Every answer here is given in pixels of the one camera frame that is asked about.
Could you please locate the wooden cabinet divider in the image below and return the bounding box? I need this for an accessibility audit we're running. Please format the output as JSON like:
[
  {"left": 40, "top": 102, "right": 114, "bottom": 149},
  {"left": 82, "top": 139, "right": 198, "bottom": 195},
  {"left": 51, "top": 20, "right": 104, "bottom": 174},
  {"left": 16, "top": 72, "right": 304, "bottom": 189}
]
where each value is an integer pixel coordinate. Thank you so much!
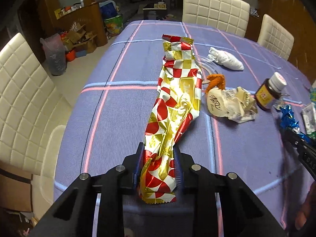
[{"left": 53, "top": 2, "right": 108, "bottom": 47}]

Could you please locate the purple plaid tablecloth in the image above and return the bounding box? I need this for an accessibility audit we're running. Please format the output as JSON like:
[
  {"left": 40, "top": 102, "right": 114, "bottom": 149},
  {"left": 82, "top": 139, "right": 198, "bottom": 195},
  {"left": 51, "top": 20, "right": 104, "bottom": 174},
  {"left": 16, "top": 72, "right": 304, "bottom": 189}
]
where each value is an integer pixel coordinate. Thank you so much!
[{"left": 54, "top": 21, "right": 310, "bottom": 236}]

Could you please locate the grey plastic bag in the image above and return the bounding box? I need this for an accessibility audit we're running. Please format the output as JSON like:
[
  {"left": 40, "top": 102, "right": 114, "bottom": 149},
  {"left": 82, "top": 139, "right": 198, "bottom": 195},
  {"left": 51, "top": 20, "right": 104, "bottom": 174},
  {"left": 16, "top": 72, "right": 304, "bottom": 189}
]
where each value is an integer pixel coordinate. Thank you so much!
[{"left": 40, "top": 34, "right": 66, "bottom": 76}]

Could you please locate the cream chair left side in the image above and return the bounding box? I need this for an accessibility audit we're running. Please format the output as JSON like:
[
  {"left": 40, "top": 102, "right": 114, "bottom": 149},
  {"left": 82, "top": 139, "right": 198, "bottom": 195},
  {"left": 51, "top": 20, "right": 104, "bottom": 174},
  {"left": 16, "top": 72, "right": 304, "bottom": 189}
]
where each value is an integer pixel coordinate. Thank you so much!
[{"left": 0, "top": 32, "right": 73, "bottom": 218}]

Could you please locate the clear round plastic lid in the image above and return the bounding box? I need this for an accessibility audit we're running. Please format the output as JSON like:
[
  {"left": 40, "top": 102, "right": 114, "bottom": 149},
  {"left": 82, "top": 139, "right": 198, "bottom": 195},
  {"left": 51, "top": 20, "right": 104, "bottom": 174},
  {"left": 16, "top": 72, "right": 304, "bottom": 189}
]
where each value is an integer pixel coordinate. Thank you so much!
[{"left": 196, "top": 55, "right": 221, "bottom": 81}]

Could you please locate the orange bucket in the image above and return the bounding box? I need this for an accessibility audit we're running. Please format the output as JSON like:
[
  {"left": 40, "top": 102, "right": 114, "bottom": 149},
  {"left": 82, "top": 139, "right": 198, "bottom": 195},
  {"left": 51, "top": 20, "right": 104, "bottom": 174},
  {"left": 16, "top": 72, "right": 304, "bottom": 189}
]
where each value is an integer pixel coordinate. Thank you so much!
[{"left": 65, "top": 49, "right": 76, "bottom": 62}]

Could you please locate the brown medicine bottle white cap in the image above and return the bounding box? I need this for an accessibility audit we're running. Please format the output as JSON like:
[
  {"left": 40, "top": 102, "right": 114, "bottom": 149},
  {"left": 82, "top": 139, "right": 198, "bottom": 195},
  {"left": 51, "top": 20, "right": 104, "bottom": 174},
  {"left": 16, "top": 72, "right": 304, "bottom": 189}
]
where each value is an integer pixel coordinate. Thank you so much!
[{"left": 254, "top": 72, "right": 287, "bottom": 111}]

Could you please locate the cream chair far right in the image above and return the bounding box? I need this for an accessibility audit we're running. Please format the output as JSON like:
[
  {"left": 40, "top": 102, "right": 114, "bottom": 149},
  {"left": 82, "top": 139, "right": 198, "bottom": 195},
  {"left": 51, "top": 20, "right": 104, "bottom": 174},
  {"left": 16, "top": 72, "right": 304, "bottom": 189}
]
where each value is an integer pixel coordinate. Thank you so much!
[{"left": 257, "top": 14, "right": 295, "bottom": 60}]

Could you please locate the red gold snack wrapper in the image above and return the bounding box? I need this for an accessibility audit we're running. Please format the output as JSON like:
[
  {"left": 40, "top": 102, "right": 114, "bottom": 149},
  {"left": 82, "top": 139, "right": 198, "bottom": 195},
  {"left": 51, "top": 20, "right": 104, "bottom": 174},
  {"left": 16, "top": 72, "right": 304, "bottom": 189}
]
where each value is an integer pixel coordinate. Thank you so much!
[{"left": 139, "top": 34, "right": 202, "bottom": 204}]

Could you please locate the white tissue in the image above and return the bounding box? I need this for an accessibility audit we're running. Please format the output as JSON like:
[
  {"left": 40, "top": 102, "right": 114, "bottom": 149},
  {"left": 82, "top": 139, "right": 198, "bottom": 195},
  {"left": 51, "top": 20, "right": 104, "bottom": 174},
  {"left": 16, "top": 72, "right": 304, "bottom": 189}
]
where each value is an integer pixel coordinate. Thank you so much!
[{"left": 207, "top": 47, "right": 244, "bottom": 71}]

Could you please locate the beige paper wrapper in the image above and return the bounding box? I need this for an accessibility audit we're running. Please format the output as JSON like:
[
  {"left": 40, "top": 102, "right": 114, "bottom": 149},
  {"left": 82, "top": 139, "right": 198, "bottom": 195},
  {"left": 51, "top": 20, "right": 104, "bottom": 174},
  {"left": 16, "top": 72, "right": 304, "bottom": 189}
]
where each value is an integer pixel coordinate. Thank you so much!
[{"left": 206, "top": 87, "right": 258, "bottom": 123}]

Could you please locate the blue foil wrapper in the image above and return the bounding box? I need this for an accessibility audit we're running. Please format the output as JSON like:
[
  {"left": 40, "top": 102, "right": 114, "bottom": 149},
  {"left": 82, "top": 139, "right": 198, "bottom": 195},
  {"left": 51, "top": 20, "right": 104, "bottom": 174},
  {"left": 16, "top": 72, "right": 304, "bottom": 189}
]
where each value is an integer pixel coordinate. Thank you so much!
[{"left": 280, "top": 104, "right": 315, "bottom": 146}]

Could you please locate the green white milk carton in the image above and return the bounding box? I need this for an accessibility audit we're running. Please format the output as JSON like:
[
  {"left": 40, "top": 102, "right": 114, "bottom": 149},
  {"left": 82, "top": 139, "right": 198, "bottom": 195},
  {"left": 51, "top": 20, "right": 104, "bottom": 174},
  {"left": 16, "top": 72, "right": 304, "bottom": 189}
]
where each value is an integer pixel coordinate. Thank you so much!
[{"left": 302, "top": 103, "right": 316, "bottom": 140}]

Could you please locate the colourful shopping bag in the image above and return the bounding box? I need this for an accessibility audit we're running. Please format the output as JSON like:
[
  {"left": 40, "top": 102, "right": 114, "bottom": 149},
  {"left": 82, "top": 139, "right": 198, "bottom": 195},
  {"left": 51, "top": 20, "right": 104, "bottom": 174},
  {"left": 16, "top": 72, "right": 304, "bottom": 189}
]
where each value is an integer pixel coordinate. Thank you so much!
[{"left": 103, "top": 14, "right": 124, "bottom": 36}]

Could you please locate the orange peel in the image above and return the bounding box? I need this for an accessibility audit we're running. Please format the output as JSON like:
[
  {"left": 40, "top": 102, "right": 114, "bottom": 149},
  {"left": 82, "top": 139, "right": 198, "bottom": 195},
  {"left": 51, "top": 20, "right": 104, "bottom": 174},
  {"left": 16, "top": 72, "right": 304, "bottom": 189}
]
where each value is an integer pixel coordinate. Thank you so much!
[{"left": 205, "top": 74, "right": 226, "bottom": 93}]

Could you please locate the cardboard boxes pile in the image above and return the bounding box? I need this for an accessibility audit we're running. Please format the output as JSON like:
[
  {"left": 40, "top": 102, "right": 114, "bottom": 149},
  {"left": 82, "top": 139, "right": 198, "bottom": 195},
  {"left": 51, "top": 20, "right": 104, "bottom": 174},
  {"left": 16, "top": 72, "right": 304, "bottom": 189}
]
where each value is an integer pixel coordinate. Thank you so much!
[{"left": 61, "top": 22, "right": 97, "bottom": 57}]

